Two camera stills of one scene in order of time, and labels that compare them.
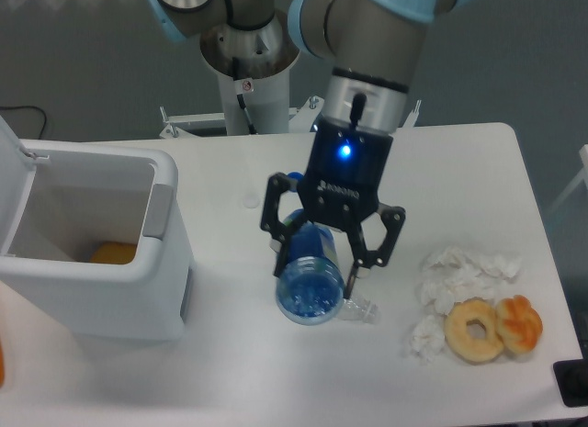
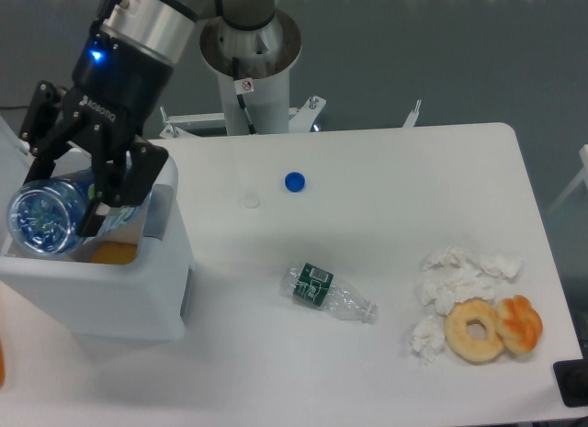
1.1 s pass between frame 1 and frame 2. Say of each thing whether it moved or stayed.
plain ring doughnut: stayed
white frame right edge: stayed
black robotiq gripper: moved
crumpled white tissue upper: stayed
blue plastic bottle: moved
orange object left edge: stayed
